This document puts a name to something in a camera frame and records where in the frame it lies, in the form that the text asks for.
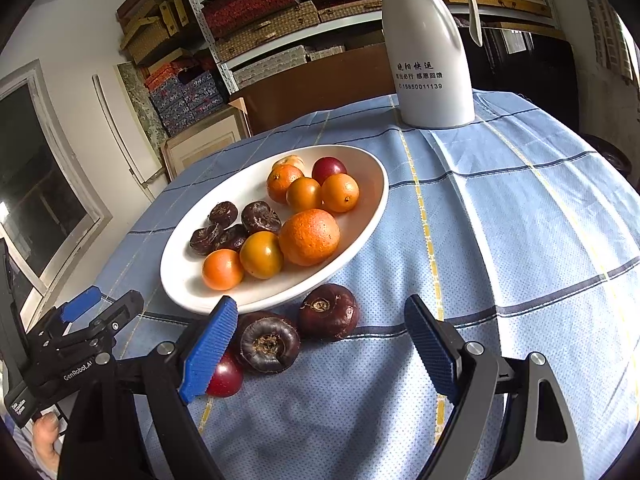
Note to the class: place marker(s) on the stack of blue patterned boxes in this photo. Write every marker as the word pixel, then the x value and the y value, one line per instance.
pixel 187 97

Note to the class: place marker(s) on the white curved strip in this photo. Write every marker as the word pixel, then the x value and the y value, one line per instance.
pixel 117 130

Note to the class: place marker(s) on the smooth yellow-orange citrus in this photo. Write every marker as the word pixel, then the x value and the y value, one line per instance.
pixel 261 255

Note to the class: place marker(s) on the brown wooden board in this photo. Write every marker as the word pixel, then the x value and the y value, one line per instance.
pixel 310 90

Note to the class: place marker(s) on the large dark water chestnut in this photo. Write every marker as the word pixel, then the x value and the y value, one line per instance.
pixel 327 311
pixel 267 342

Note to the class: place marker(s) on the pale yellow round fruit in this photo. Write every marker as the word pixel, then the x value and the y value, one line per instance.
pixel 290 161

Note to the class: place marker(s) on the smooth orange citrus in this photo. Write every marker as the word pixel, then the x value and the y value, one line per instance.
pixel 340 192

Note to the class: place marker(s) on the red plum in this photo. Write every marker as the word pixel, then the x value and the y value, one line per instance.
pixel 227 377
pixel 329 167

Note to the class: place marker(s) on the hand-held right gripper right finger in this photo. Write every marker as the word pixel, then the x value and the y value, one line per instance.
pixel 432 350

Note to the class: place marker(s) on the person's left hand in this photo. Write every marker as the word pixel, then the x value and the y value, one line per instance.
pixel 47 440

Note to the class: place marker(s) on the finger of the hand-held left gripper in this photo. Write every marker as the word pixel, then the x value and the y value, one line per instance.
pixel 120 312
pixel 80 304

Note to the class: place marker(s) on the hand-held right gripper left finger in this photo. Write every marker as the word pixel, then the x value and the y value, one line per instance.
pixel 210 350

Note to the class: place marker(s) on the rough orange mandarin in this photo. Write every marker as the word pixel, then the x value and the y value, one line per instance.
pixel 279 183
pixel 222 270

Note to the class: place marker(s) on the green marble slab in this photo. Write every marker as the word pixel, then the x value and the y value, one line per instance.
pixel 137 105

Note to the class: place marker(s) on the large rough orange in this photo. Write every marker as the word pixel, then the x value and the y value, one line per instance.
pixel 309 237

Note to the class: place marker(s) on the light wooden picture frame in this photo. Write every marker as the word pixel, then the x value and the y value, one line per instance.
pixel 200 142

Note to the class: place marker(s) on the white oval plate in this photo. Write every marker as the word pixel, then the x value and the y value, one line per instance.
pixel 320 275

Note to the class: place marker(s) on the stack of woven flat boxes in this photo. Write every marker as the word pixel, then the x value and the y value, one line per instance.
pixel 260 30

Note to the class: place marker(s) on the small smooth kumquat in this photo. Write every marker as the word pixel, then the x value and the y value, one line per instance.
pixel 303 195

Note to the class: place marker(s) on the white framed window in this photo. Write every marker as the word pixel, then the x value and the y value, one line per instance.
pixel 30 170

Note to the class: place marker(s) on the white thermos jug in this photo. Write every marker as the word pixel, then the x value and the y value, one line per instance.
pixel 430 50

